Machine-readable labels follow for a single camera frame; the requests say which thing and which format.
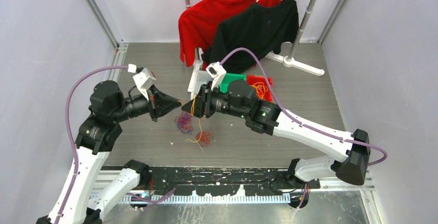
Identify black t-shirt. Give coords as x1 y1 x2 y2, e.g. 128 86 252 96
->
202 0 299 65

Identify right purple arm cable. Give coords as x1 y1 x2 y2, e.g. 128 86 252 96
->
218 47 388 210

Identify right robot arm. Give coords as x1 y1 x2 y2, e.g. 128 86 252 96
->
181 80 370 188

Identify red plastic bin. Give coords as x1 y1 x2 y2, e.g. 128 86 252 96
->
246 75 273 102

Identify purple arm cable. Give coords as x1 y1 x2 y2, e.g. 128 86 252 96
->
218 47 388 210
54 65 175 224

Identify white clothes rack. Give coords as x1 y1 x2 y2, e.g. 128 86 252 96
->
187 0 325 93

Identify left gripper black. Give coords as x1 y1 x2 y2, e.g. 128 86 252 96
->
111 84 181 122

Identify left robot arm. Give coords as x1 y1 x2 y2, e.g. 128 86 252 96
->
37 81 181 223

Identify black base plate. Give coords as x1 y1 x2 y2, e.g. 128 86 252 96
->
135 167 304 197

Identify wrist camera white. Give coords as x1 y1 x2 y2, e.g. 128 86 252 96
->
206 62 227 89
128 64 156 101

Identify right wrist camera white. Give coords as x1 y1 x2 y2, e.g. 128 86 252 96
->
206 62 227 89

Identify white plastic bin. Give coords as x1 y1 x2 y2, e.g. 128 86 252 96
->
190 71 212 93

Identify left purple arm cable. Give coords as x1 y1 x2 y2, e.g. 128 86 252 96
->
54 65 175 224

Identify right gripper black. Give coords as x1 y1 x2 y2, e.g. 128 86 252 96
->
181 81 248 119

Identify green plastic bin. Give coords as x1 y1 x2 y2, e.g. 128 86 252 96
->
220 73 247 93

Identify red t-shirt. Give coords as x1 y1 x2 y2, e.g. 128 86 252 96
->
178 0 256 67

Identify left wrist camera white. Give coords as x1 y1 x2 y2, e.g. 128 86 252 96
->
128 64 156 101

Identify purple red cable bundle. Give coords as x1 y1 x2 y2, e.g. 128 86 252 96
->
174 111 194 135

